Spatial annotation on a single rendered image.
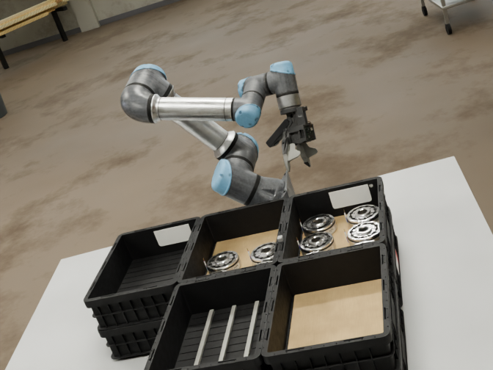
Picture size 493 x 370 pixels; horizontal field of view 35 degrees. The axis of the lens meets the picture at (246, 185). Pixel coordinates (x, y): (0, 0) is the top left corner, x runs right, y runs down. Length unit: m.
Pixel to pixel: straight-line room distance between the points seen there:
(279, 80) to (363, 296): 0.81
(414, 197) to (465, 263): 0.48
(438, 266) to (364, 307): 0.40
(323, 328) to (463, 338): 0.36
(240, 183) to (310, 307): 0.69
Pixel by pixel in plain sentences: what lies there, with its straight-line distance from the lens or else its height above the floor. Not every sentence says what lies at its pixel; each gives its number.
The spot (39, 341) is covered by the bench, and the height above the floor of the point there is 0.70.
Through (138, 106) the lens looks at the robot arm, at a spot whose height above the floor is 1.31.
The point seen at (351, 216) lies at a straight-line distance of 2.41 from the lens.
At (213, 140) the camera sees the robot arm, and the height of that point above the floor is 1.08.
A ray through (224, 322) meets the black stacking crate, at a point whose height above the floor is 0.83.
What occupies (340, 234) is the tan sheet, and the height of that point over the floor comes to 0.83.
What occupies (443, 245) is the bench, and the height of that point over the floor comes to 0.70.
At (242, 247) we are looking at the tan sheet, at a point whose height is 0.83.
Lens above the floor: 1.98
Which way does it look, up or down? 23 degrees down
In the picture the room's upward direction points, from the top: 19 degrees counter-clockwise
